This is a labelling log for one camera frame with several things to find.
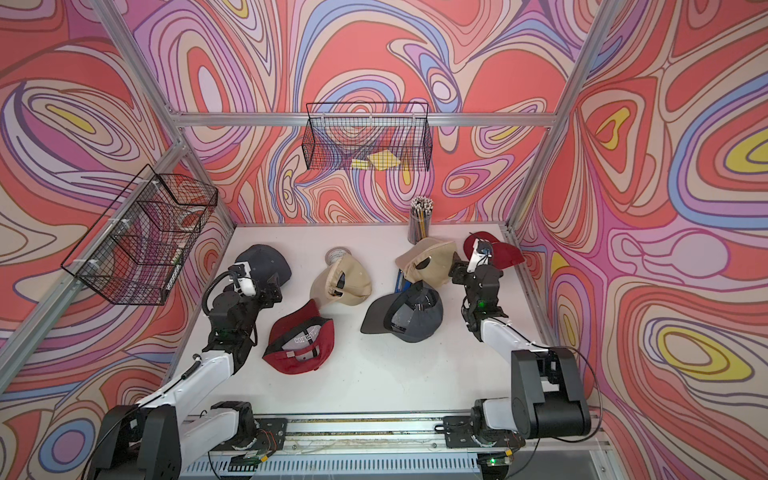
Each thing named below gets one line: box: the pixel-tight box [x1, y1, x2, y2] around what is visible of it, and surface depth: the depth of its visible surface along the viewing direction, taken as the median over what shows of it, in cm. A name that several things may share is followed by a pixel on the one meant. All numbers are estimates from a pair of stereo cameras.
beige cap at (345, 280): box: [310, 254, 372, 306], surface depth 101 cm
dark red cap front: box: [262, 299, 335, 375], surface depth 88 cm
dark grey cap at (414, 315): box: [360, 280, 444, 343], surface depth 93 cm
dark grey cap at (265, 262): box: [235, 244, 292, 288], surface depth 101 cm
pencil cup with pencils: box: [408, 196, 434, 245], surface depth 104 cm
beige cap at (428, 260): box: [395, 237, 456, 287], surface depth 104 cm
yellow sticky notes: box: [351, 150, 401, 171], surface depth 91 cm
